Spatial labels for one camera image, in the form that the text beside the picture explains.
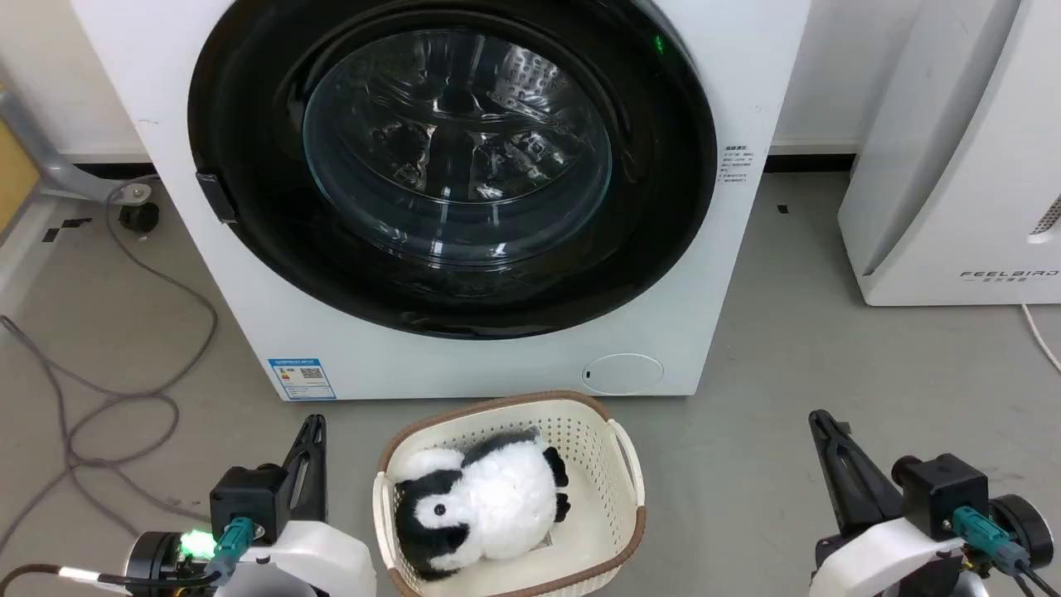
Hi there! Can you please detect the white front-load washing machine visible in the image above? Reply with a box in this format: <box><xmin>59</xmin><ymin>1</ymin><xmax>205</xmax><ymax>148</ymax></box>
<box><xmin>70</xmin><ymin>0</ymin><xmax>812</xmax><ymax>402</ymax></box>

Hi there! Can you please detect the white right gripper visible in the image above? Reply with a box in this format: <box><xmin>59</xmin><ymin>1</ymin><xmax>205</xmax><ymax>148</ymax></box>
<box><xmin>808</xmin><ymin>410</ymin><xmax>967</xmax><ymax>597</ymax></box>

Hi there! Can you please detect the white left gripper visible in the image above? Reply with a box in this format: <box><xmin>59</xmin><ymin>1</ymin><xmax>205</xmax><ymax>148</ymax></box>
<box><xmin>217</xmin><ymin>414</ymin><xmax>378</xmax><ymax>597</ymax></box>

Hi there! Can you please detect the yellow wooden board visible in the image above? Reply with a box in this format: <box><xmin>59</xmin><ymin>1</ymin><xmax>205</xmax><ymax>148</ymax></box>
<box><xmin>0</xmin><ymin>119</ymin><xmax>41</xmax><ymax>233</ymax></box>

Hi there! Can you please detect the right gripper cable teal plug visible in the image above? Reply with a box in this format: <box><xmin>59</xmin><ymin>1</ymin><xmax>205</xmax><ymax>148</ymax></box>
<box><xmin>952</xmin><ymin>507</ymin><xmax>1061</xmax><ymax>597</ymax></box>

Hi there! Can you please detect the round black glass washer door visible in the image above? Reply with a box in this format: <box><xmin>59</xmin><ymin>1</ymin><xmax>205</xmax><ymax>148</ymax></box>
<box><xmin>187</xmin><ymin>0</ymin><xmax>719</xmax><ymax>341</ymax></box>

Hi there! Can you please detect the black caster wheel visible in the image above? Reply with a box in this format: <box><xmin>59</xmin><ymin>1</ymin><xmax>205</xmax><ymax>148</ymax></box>
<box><xmin>119</xmin><ymin>202</ymin><xmax>160</xmax><ymax>234</ymax></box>

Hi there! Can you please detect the small printed text sticker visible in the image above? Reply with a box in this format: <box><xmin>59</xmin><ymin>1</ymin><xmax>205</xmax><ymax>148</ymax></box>
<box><xmin>723</xmin><ymin>145</ymin><xmax>757</xmax><ymax>185</ymax></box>

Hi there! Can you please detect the black and white penguin plush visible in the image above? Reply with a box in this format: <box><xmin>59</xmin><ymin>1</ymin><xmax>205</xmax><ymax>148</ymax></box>
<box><xmin>392</xmin><ymin>425</ymin><xmax>572</xmax><ymax>580</ymax></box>

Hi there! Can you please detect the cream laundry basket brown rim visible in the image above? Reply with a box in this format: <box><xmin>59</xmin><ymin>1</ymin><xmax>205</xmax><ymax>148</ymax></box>
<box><xmin>372</xmin><ymin>391</ymin><xmax>647</xmax><ymax>597</ymax></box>

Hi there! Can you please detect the grey metal frame leg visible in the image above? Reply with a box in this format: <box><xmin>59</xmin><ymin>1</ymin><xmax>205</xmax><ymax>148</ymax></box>
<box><xmin>0</xmin><ymin>83</ymin><xmax>154</xmax><ymax>205</ymax></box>

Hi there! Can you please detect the white Feelbird appliance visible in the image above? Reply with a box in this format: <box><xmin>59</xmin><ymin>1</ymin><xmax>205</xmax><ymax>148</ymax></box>
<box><xmin>836</xmin><ymin>0</ymin><xmax>1061</xmax><ymax>308</ymax></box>

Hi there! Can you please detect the thin white floor cable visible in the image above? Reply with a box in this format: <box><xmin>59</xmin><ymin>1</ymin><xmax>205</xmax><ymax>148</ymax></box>
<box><xmin>1020</xmin><ymin>303</ymin><xmax>1061</xmax><ymax>374</ymax></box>

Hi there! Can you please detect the round white filter cover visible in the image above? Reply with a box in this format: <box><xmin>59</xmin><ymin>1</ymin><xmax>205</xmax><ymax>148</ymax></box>
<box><xmin>581</xmin><ymin>353</ymin><xmax>665</xmax><ymax>396</ymax></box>

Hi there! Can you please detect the grey floor cable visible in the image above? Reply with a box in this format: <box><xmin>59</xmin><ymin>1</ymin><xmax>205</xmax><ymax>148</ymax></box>
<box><xmin>0</xmin><ymin>174</ymin><xmax>220</xmax><ymax>558</ymax></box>

